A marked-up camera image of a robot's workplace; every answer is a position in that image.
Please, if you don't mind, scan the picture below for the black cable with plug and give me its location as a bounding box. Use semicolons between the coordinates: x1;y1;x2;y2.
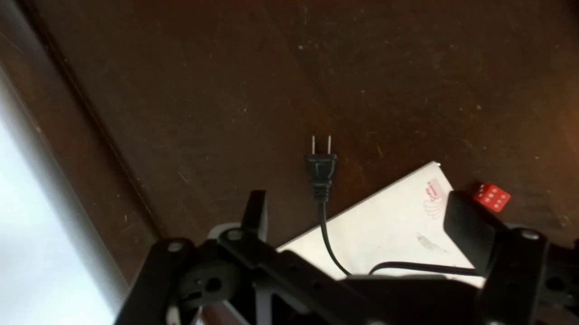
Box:
306;133;487;280

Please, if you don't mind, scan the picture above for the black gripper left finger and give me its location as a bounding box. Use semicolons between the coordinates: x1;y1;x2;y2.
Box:
114;189;340;325

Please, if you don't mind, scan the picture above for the small red die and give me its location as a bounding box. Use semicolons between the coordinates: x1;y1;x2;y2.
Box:
471;180;514;213

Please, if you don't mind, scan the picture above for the white paper envelope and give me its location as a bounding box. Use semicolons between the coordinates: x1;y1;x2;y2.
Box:
275;159;491;289

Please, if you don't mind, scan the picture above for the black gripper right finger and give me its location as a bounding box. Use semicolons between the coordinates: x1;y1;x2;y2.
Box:
443;189;579;325

